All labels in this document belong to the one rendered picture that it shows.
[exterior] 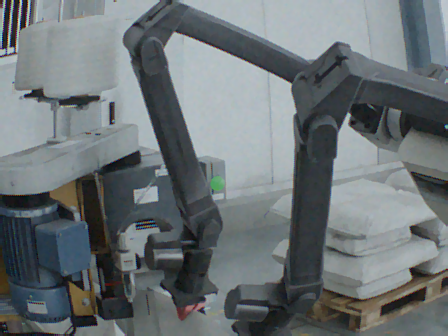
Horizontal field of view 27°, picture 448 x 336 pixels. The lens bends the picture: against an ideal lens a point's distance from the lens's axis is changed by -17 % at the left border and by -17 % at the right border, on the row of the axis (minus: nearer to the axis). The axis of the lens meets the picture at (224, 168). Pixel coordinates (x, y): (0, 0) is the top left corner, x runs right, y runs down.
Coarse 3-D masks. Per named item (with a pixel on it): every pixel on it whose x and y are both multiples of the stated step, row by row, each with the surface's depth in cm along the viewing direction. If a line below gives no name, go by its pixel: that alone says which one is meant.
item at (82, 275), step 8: (56, 200) 200; (64, 208) 194; (64, 216) 194; (72, 216) 190; (80, 272) 192; (72, 280) 191; (80, 280) 192; (88, 280) 192; (80, 288) 194; (88, 288) 192
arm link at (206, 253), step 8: (184, 248) 199; (192, 248) 200; (200, 248) 200; (208, 248) 201; (184, 256) 200; (192, 256) 200; (200, 256) 199; (208, 256) 200; (184, 264) 202; (192, 264) 201; (200, 264) 201; (208, 264) 202; (200, 272) 202
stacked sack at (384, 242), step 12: (408, 228) 502; (336, 240) 497; (348, 240) 489; (360, 240) 487; (372, 240) 489; (384, 240) 492; (396, 240) 495; (408, 240) 499; (348, 252) 487; (360, 252) 485; (372, 252) 489
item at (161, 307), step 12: (144, 300) 223; (156, 300) 217; (168, 300) 218; (144, 312) 223; (156, 312) 220; (168, 312) 215; (192, 312) 207; (132, 324) 224; (144, 324) 224; (156, 324) 223; (168, 324) 215; (180, 324) 213; (192, 324) 208; (204, 324) 199; (216, 324) 198
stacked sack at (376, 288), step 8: (400, 272) 503; (408, 272) 507; (328, 280) 509; (384, 280) 496; (392, 280) 498; (400, 280) 501; (408, 280) 504; (328, 288) 510; (336, 288) 503; (344, 288) 497; (352, 288) 491; (360, 288) 488; (368, 288) 490; (376, 288) 492; (384, 288) 494; (392, 288) 499; (352, 296) 492; (360, 296) 487; (368, 296) 489
